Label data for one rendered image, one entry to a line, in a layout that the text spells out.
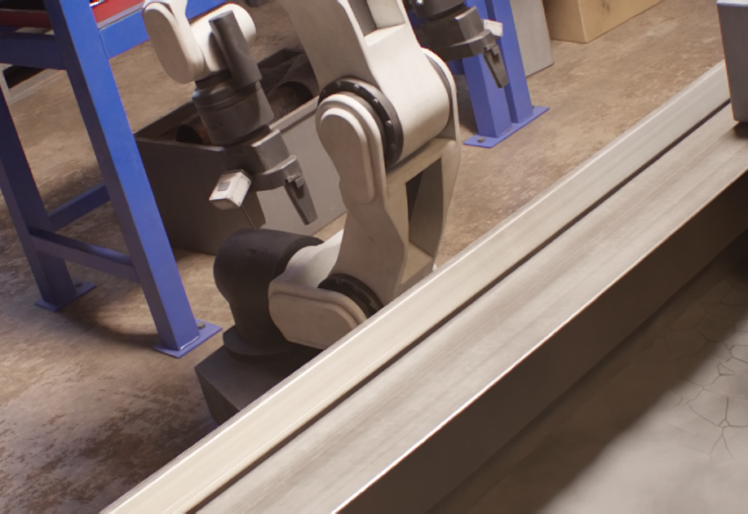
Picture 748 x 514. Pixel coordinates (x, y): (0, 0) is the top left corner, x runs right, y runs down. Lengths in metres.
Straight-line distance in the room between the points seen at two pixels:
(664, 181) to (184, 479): 0.43
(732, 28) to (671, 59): 2.56
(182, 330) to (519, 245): 1.84
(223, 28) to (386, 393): 0.94
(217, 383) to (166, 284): 0.48
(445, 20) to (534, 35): 1.62
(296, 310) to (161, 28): 0.58
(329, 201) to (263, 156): 1.35
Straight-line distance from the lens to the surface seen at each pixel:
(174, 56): 1.73
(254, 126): 1.75
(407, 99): 1.85
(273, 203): 2.97
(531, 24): 3.66
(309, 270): 2.16
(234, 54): 1.72
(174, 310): 2.72
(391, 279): 2.00
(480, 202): 3.02
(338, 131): 1.85
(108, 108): 2.57
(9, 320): 3.17
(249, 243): 2.25
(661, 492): 0.89
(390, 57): 1.86
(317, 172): 3.06
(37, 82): 4.85
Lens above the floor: 1.27
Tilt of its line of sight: 26 degrees down
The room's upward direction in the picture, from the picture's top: 15 degrees counter-clockwise
